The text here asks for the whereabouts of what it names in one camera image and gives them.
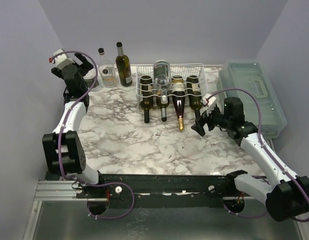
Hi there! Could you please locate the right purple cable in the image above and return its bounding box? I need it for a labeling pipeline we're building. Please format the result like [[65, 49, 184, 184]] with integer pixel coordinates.
[[205, 87, 309, 223]]

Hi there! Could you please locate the dark green wine bottle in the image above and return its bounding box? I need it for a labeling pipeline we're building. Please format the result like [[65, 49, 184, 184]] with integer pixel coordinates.
[[115, 42, 133, 87]]

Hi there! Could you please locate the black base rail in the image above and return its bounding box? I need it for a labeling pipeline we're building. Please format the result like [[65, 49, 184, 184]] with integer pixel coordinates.
[[44, 172, 273, 210]]

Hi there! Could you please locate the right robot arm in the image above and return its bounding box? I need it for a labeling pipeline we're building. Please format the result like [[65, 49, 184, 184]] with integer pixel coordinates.
[[191, 94, 309, 222]]

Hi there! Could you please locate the white wire wine rack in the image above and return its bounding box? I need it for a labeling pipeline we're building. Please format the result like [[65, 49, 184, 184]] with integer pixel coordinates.
[[135, 62, 210, 111]]

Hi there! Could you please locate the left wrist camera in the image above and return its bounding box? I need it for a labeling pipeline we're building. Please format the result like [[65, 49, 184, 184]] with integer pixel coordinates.
[[49, 53, 75, 70]]

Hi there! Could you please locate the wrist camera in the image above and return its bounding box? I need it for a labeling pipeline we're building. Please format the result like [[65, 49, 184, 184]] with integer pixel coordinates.
[[49, 53, 75, 70], [201, 93, 218, 110]]

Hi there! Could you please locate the clear bottle dark label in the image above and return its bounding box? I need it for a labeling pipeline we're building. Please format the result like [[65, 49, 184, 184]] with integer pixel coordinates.
[[153, 60, 172, 104]]

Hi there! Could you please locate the translucent plastic storage box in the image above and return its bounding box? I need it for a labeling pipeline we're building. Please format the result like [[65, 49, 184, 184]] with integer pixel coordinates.
[[216, 59, 287, 139]]

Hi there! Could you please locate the clear bottle white label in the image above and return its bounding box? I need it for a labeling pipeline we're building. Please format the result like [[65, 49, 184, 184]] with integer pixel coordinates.
[[98, 47, 117, 88]]

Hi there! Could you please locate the green bottle silver neck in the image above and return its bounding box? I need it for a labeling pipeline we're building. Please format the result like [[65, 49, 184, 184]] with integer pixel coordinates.
[[156, 95, 170, 122]]

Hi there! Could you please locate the clear bottle green label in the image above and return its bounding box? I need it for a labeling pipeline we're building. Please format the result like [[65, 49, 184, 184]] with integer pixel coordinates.
[[83, 69, 100, 92]]

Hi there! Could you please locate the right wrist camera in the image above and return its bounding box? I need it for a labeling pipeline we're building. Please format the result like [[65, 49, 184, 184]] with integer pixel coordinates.
[[201, 93, 218, 110]]

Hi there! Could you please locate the green bottle black neck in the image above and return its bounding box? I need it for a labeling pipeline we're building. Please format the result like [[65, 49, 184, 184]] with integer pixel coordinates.
[[140, 75, 153, 124]]

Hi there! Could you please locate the aluminium frame rail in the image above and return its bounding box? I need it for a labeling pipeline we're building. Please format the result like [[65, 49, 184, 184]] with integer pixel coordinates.
[[23, 180, 77, 240]]

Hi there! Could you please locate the red wine bottle gold cap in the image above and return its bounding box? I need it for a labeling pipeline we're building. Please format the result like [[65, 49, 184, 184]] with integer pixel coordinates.
[[171, 75, 186, 132]]

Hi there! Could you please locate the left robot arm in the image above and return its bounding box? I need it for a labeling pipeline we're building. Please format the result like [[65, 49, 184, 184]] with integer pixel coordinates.
[[42, 49, 106, 198]]

